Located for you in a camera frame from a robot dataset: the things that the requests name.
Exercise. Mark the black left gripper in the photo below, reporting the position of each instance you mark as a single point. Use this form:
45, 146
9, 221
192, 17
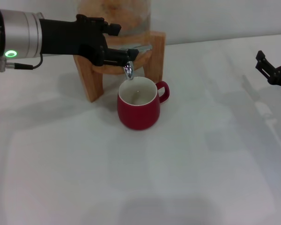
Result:
65, 37

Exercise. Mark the chrome faucet tap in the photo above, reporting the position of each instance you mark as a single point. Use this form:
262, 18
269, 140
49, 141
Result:
129, 73

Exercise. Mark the red ceramic cup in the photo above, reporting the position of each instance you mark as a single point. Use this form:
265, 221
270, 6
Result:
138, 114

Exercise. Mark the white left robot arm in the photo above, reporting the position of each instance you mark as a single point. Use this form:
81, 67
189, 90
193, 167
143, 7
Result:
16, 35

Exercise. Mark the glass drink dispenser jar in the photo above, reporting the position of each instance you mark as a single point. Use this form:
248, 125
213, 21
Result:
133, 18

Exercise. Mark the wooden dispenser stand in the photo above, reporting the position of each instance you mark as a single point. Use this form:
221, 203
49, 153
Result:
158, 58

